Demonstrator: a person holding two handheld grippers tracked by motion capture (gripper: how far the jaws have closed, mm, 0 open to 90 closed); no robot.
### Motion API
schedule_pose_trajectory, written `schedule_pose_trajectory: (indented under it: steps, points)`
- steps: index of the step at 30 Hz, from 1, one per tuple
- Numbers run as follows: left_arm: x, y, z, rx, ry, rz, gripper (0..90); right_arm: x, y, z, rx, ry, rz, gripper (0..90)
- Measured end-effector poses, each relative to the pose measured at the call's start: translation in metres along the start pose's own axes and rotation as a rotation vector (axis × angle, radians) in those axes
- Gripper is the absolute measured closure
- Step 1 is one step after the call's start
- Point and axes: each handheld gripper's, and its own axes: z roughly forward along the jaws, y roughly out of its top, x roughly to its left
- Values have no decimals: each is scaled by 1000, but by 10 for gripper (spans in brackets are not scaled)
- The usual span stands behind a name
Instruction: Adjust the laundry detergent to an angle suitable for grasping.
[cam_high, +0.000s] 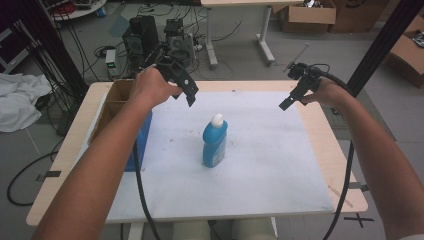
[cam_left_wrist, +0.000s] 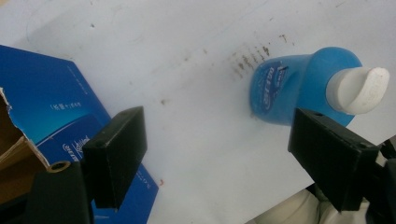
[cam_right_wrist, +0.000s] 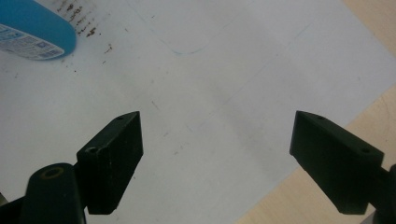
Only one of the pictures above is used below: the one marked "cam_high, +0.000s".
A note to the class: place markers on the small white device green light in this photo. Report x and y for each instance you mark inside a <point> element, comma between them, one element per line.
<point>111,61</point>

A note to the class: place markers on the open cardboard box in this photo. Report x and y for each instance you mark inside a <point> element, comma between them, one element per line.
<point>310,15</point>

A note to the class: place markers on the white table mat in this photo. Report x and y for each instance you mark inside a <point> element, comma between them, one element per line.
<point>266,166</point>

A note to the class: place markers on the white table leg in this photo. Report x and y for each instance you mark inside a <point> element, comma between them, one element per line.
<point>136,231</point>

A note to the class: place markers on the round white table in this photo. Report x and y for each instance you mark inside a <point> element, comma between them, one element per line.
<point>83,10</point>

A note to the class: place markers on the cardboard box with dark contents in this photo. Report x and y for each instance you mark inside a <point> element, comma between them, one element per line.
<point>406,56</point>

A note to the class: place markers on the black computer tower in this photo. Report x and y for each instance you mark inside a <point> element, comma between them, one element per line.
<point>141,35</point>

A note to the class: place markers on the grey tape strip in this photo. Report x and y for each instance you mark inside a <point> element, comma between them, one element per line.
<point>51,174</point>

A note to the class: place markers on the blue bottle with white cap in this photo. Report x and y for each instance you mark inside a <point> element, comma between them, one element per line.
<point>214,143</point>

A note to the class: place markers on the white-legged desk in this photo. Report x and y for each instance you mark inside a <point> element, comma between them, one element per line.
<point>210,33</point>

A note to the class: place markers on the brown cardboard box blue side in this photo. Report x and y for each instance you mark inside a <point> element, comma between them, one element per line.
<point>115,100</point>

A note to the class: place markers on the white cloth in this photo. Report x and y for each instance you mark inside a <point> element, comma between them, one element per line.
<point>20,100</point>

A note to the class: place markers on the black metal stand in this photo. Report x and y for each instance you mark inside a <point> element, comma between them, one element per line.
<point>53,43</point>
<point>383,43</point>

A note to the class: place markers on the black tape cross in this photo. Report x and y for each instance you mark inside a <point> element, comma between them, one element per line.
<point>358,219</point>

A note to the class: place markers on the thin grey metal rod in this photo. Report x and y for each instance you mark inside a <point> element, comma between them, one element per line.
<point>296,56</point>

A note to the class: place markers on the person's right hand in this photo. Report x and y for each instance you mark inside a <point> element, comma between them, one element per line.
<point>330,93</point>

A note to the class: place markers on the grey computer case with fan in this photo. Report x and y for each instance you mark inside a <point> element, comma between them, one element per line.
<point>180,41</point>

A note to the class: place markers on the person's left hand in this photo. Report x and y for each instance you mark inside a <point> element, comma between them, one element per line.
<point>150,88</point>

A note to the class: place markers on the large closed cardboard box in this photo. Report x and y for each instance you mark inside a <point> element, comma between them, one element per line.
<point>356,15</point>

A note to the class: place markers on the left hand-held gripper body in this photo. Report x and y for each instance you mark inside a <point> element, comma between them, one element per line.
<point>178,77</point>

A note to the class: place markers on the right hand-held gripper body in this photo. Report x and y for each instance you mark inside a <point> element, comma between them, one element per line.
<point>308,79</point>

